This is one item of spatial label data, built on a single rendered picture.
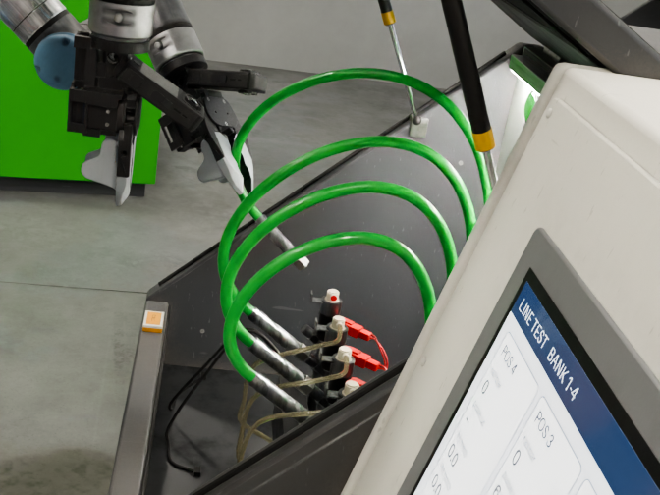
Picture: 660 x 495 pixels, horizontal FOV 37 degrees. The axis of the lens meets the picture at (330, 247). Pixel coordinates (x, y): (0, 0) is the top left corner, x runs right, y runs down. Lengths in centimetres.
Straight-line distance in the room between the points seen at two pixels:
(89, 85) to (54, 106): 339
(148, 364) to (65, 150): 324
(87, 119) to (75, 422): 194
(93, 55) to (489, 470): 71
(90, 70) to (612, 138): 67
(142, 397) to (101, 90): 44
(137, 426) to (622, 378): 85
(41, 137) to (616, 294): 412
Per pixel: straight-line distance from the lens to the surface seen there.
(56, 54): 137
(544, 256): 76
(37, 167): 470
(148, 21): 120
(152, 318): 159
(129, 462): 128
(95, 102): 121
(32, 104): 461
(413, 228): 165
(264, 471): 104
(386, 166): 160
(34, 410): 313
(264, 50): 785
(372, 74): 131
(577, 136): 80
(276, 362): 118
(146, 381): 145
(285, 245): 140
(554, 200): 79
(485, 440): 75
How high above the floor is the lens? 169
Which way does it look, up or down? 22 degrees down
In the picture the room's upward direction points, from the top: 10 degrees clockwise
